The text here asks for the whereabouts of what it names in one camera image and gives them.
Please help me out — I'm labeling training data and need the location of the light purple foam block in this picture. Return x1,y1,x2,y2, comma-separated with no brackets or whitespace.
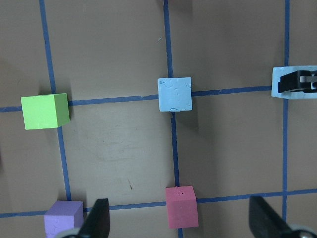
44,200,84,238

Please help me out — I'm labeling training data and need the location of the light blue foam block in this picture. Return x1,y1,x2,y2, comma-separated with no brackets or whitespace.
158,77,193,112
271,65,317,100

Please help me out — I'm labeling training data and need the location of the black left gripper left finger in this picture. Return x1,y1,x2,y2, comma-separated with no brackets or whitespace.
78,198,110,238

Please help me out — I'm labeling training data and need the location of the dark pink foam block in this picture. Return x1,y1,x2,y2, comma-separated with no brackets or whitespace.
165,186,199,229

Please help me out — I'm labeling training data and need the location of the green foam block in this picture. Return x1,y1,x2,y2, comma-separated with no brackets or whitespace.
21,93,70,130

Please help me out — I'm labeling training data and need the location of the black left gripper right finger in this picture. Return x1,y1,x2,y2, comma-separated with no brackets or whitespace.
249,196,293,238

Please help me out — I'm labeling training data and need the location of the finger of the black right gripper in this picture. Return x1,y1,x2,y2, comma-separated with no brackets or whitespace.
278,70,317,93

